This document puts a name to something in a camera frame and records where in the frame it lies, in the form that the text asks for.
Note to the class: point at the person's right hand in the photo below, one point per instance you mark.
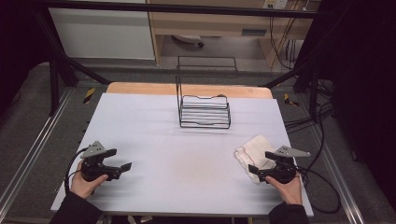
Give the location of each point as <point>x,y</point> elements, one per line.
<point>291,193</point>

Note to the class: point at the black horizontal frame bar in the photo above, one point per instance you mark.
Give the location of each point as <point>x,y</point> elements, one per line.
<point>186,9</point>

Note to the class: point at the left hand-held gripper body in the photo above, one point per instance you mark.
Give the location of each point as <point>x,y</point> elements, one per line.
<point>93,168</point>

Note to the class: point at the white object under desk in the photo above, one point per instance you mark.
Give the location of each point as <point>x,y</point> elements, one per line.
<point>188,39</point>

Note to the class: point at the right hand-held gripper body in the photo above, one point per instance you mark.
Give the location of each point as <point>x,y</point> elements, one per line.
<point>285,172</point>

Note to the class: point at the black metal frame strut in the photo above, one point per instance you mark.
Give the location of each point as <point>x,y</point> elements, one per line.
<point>313,90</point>
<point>54,81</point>

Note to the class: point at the wooden desk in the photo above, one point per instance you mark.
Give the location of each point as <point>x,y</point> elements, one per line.
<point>211,26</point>

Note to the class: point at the white wall socket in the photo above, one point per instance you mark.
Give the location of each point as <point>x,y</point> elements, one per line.
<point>275,3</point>

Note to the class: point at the person's left hand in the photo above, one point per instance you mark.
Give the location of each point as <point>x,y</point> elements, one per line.
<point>82,186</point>

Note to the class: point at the aluminium floor rail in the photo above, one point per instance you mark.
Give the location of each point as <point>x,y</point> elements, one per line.
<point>337,174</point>
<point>34,146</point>

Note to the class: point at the black curtain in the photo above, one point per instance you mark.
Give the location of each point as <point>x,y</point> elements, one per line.
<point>18,46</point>
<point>364,77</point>

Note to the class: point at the yellow black floor tape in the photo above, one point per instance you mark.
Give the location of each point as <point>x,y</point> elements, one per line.
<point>289,100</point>
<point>89,95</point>

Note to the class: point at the white cabinet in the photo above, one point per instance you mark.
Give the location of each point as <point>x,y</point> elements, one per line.
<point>102,31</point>

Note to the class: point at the white towel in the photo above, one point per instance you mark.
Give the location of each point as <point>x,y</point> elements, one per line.
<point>253,151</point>

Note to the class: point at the white table cover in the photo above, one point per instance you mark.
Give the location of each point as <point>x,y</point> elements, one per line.
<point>174,161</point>

